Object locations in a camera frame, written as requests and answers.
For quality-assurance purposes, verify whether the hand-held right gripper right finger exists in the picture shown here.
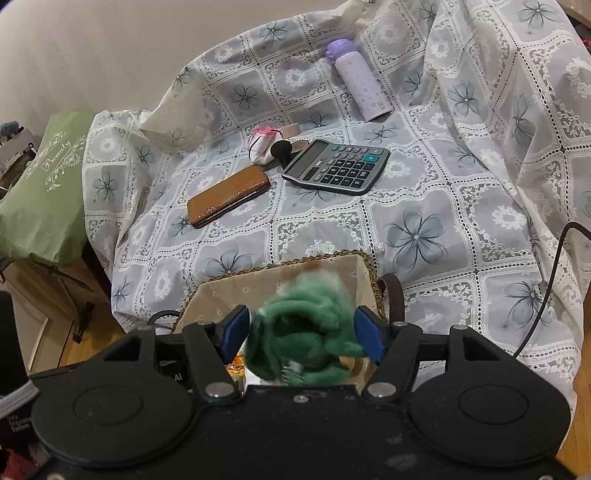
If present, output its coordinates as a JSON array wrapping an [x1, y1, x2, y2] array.
[[353, 305, 505, 403]]

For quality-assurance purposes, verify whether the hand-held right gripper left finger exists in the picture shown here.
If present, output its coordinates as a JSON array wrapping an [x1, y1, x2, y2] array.
[[99, 305, 252, 403]]

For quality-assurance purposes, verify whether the woven basket with floral lining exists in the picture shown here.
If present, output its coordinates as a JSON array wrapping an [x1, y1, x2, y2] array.
[[150, 249, 406, 376]]

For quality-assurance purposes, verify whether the green plush toy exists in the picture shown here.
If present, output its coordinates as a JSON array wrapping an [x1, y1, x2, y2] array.
[[244, 270, 371, 387]]

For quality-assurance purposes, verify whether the black foam-headed tool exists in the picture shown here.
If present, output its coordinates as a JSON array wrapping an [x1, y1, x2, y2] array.
[[270, 141, 294, 166]]

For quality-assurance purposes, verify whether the pink white cloth pouch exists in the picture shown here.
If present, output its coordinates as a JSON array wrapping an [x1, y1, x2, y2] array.
[[249, 124, 283, 166]]

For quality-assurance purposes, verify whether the white lace floral tablecloth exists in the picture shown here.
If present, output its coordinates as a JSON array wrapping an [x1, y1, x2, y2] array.
[[83, 0, 591, 416]]

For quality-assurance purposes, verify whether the brown leather wallet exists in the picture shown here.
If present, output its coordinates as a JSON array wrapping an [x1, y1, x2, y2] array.
[[187, 165, 271, 230]]

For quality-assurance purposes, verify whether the green printed pillow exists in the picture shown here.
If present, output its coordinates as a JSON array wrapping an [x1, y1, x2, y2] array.
[[0, 110, 96, 267]]

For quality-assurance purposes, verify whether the grey desk calculator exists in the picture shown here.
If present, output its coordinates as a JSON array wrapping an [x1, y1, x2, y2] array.
[[281, 138, 391, 197]]

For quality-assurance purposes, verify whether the purple insulated bottle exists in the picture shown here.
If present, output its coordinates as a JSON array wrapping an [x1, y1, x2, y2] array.
[[324, 38, 391, 123]]

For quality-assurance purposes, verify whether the black cable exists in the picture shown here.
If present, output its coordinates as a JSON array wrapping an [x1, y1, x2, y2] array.
[[512, 222, 591, 361]]

